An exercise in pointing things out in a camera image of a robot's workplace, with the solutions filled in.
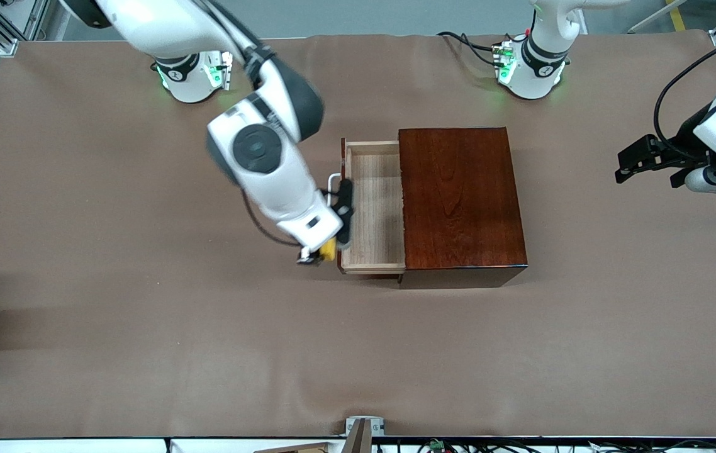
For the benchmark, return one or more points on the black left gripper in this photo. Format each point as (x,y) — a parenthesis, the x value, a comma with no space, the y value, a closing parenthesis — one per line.
(684,141)

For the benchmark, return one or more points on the yellow wooden block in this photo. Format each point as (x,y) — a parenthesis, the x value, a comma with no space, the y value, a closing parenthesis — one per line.
(328,250)

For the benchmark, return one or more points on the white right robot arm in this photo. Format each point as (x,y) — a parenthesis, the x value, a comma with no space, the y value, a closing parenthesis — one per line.
(257,151)

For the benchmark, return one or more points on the brown table cloth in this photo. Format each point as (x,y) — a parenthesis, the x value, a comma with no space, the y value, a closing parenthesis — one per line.
(270,346)

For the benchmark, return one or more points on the dark brown wooden cabinet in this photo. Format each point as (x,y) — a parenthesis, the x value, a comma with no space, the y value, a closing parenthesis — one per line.
(458,201)

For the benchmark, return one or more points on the light wooden plank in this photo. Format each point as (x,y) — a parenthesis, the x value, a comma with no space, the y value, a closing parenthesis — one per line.
(298,448)

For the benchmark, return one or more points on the green terminal connector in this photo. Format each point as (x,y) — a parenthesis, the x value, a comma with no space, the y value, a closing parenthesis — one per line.
(436,445)

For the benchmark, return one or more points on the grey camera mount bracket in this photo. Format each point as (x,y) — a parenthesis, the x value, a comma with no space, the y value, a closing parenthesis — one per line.
(364,434)

